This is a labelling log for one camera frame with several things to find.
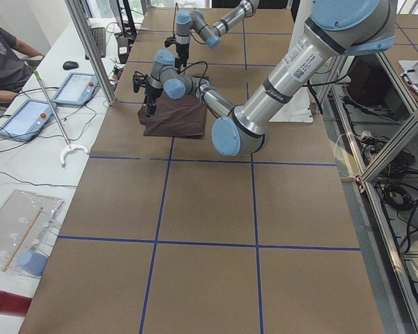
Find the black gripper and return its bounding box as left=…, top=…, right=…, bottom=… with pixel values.
left=144, top=83, right=162, bottom=118
left=176, top=43, right=189, bottom=71

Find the dark brown t-shirt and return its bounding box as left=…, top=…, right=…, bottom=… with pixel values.
left=138, top=90, right=207, bottom=139

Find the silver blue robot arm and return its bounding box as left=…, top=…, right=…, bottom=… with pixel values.
left=164, top=0, right=259, bottom=69
left=133, top=1, right=397, bottom=157

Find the far teach pendant tablet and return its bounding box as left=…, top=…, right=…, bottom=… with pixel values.
left=51, top=72, right=99, bottom=106

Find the teach pendant tablet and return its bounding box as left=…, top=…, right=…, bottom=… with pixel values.
left=0, top=99, right=53, bottom=142
left=51, top=72, right=99, bottom=106

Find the black keyboard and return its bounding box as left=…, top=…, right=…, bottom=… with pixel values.
left=89, top=27, right=107, bottom=58

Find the reacher grabber stick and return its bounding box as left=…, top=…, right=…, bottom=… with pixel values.
left=33, top=70, right=89, bottom=168

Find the black computer mouse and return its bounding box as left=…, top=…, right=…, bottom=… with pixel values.
left=62, top=61, right=79, bottom=70

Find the near teach pendant tablet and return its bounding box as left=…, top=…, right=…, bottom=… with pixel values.
left=0, top=99, right=53, bottom=142

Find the seated person in grey shirt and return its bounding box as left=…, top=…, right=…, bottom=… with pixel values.
left=0, top=27, right=43, bottom=104

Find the clear plastic sheet folder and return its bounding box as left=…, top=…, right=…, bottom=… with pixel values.
left=0, top=190, right=64, bottom=278

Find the blue plastic cup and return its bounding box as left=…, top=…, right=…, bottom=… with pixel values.
left=17, top=250, right=49, bottom=278

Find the red cylinder bottle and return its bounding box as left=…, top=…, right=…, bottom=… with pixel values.
left=0, top=290, right=32, bottom=317

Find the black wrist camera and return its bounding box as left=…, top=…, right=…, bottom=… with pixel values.
left=164, top=36, right=177, bottom=48
left=132, top=70, right=148, bottom=93

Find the aluminium frame post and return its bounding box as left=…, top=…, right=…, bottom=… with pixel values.
left=65, top=0, right=116, bottom=106

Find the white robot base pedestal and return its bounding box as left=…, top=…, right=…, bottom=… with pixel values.
left=266, top=0, right=314, bottom=123

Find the aluminium frame rail structure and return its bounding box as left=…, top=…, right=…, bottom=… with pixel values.
left=320, top=13, right=418, bottom=334

